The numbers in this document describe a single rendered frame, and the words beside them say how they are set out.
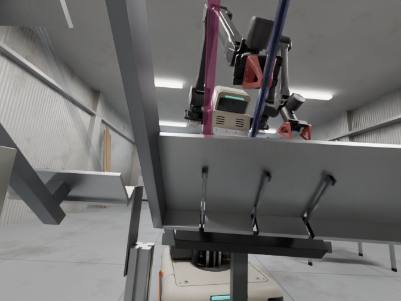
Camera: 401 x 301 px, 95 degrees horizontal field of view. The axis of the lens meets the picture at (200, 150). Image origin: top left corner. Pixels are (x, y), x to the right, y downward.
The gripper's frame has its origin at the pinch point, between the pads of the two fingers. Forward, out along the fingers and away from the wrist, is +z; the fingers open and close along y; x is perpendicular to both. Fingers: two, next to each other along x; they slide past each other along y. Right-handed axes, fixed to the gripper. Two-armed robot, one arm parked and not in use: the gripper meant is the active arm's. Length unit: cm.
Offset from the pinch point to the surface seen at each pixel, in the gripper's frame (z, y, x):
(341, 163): 11.7, 12.2, 9.5
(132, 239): 17.7, -24.5, 27.5
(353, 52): -316, 224, 30
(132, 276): 22.8, -23.3, 31.1
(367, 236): 15.0, 22.7, 24.9
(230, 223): 14.1, -4.6, 25.0
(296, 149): 11.6, 4.1, 7.3
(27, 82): -250, -300, 83
